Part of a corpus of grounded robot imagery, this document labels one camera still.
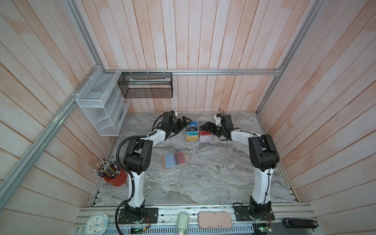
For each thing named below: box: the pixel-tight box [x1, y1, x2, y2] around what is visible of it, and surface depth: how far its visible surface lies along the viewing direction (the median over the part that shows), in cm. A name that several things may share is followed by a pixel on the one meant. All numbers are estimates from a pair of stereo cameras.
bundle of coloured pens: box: [93, 157, 121, 178], surface depth 74 cm
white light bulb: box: [176, 212, 190, 235], surface depth 67 cm
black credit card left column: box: [185, 126, 199, 132], surface depth 103 cm
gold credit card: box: [186, 135, 199, 142], surface depth 103 cm
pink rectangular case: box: [198, 211, 233, 229], surface depth 73 cm
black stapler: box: [282, 218, 320, 229], surface depth 71 cm
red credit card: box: [198, 130, 212, 136], surface depth 103 cm
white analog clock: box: [84, 212, 110, 235], surface depth 70 cm
